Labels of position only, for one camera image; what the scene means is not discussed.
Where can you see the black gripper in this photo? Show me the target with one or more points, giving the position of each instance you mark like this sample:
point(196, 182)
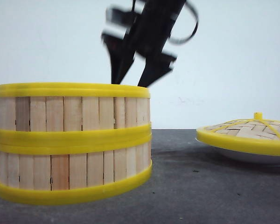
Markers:
point(147, 37)

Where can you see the steamer drawer with two buns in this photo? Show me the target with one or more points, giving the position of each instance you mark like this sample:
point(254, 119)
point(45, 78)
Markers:
point(72, 118)

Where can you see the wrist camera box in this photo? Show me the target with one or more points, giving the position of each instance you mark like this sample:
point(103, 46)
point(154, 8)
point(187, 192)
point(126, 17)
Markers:
point(119, 17)

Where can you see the steamer drawer with three buns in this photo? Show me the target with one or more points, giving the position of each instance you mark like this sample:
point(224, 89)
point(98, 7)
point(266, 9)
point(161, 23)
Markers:
point(64, 191)

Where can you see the woven bamboo steamer lid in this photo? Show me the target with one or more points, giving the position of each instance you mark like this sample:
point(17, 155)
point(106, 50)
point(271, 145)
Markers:
point(253, 136)

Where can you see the white plate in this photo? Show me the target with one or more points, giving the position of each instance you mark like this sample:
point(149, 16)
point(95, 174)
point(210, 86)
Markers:
point(265, 160)

